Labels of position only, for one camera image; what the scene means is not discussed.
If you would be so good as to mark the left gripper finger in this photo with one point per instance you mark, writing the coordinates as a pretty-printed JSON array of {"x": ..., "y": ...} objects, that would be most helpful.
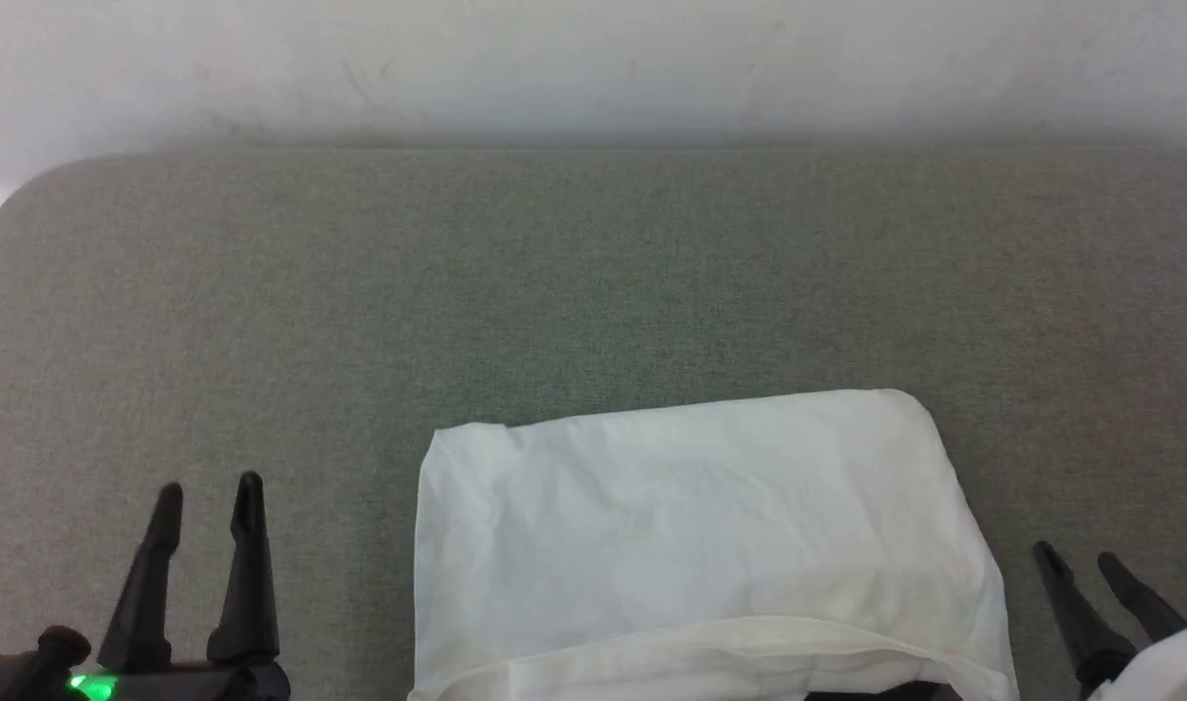
[
  {"x": 247, "y": 584},
  {"x": 143, "y": 594}
]

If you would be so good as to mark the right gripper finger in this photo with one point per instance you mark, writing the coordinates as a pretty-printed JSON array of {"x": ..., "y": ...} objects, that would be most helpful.
[
  {"x": 1143, "y": 602},
  {"x": 1085, "y": 633}
]

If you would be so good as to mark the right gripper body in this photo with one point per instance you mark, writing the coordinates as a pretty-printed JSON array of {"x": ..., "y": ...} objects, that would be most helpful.
[{"x": 1177, "y": 672}]

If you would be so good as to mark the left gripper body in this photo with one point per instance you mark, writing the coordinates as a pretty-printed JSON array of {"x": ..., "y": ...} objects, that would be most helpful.
[{"x": 184, "y": 683}]

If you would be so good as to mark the white garment with navy sleeves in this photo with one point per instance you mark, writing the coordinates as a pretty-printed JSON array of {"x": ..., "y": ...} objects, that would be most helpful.
[{"x": 710, "y": 526}]

